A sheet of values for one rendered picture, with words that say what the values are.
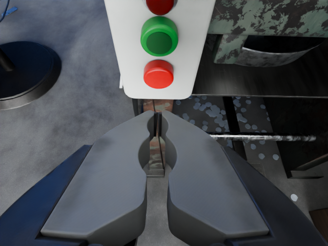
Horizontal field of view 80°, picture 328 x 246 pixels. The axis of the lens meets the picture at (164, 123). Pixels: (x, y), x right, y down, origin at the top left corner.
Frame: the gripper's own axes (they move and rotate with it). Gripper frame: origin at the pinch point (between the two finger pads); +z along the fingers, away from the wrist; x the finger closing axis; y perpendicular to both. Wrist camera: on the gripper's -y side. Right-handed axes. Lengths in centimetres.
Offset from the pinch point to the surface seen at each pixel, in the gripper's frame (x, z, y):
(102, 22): -30, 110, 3
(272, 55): 23.6, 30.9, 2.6
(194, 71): 3.4, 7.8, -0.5
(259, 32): 14.1, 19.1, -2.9
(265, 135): 31, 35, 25
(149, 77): -0.8, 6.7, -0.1
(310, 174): 52, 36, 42
